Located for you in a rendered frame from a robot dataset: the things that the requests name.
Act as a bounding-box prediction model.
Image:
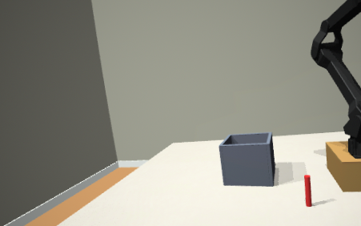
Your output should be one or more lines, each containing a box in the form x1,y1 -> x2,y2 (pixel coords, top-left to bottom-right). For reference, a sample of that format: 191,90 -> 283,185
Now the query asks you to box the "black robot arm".
311,0 -> 361,159

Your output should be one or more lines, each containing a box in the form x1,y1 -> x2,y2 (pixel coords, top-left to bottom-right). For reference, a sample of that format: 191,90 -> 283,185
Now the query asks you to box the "dark red peg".
304,175 -> 312,207

